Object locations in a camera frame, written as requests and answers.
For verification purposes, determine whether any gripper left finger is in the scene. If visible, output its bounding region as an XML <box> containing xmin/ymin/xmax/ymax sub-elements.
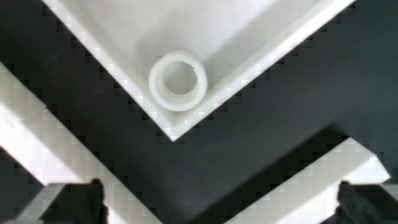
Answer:
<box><xmin>10</xmin><ymin>181</ymin><xmax>104</xmax><ymax>224</ymax></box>

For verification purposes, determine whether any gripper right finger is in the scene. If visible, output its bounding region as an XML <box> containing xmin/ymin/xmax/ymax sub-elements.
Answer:
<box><xmin>325</xmin><ymin>181</ymin><xmax>398</xmax><ymax>224</ymax></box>

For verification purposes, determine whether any white square tabletop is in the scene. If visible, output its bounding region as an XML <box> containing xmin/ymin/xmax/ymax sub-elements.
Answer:
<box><xmin>42</xmin><ymin>0</ymin><xmax>355</xmax><ymax>139</ymax></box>

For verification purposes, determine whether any white L-shaped obstacle fence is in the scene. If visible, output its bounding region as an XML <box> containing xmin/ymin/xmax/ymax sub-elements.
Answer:
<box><xmin>0</xmin><ymin>64</ymin><xmax>389</xmax><ymax>224</ymax></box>

